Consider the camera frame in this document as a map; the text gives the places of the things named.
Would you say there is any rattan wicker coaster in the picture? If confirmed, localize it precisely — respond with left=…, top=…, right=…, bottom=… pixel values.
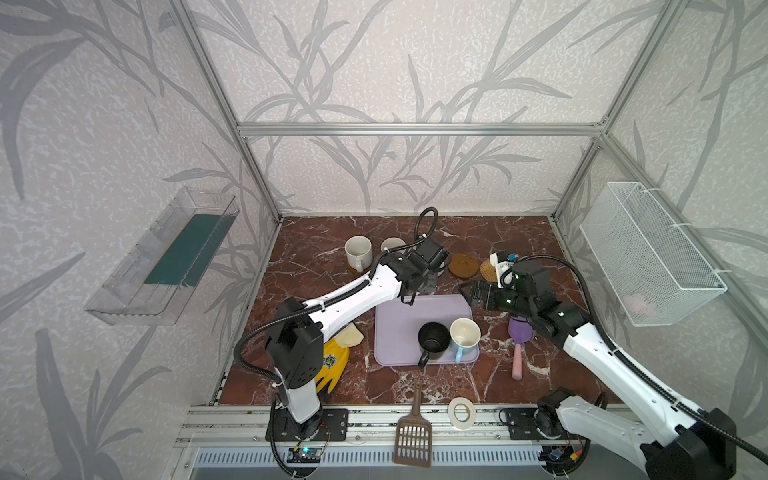
left=479, top=259, right=498, bottom=283

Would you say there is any lilac mug white inside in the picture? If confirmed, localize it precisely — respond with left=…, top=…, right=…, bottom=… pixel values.
left=380, top=237, right=406, bottom=253

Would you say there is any brown wooden coaster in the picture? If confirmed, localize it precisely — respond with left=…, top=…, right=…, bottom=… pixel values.
left=448, top=254, right=480, bottom=280

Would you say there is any light blue mug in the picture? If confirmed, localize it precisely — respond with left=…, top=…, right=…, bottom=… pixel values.
left=449, top=318, right=481, bottom=364

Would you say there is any white speckled mug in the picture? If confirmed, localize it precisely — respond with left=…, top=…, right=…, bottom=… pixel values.
left=344, top=235, right=373, bottom=273

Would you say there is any black mug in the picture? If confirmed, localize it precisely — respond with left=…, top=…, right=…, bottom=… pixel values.
left=417, top=322, right=451, bottom=369

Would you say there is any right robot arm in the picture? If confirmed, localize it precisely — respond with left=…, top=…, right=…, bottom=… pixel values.
left=458, top=255, right=767, bottom=479

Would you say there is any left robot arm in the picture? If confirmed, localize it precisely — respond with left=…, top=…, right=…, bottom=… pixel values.
left=233, top=207, right=449, bottom=427

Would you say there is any lilac plastic tray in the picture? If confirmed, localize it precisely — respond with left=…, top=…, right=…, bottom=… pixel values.
left=374, top=295, right=473, bottom=367

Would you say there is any yellow work glove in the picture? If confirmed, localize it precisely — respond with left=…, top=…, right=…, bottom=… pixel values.
left=315, top=323, right=364, bottom=394

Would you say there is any white tape roll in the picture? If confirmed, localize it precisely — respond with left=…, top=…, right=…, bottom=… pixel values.
left=447, top=397, right=476, bottom=431

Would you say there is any pink object in basket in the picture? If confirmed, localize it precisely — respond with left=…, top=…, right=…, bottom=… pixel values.
left=622, top=294, right=656, bottom=317

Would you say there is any brown slotted spatula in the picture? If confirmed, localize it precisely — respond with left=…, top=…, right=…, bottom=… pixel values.
left=393, top=387, right=433, bottom=468

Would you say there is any green circuit board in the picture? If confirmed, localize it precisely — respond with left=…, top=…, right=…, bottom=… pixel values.
left=286, top=446, right=324, bottom=464

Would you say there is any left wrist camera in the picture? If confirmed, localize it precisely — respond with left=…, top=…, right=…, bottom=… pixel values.
left=415, top=238, right=450, bottom=274

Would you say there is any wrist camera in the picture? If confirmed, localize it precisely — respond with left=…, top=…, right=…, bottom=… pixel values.
left=415, top=238, right=450, bottom=274
left=489, top=251, right=519, bottom=288

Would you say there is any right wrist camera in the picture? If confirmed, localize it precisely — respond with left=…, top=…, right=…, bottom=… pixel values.
left=489, top=251, right=519, bottom=288

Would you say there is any purple scoop pink handle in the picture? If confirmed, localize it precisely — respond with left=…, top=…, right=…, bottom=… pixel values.
left=508, top=317, right=533, bottom=381

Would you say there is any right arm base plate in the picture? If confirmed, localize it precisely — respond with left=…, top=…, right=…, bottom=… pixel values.
left=498, top=407, right=580, bottom=441

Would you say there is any white wire mesh basket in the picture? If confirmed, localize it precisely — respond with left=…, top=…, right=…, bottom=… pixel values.
left=580, top=182, right=728, bottom=327

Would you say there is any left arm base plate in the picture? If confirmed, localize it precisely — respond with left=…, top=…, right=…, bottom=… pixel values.
left=265, top=408, right=349, bottom=442

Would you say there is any clear plastic wall bin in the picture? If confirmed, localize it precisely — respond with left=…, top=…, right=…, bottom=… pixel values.
left=85, top=187, right=240, bottom=326

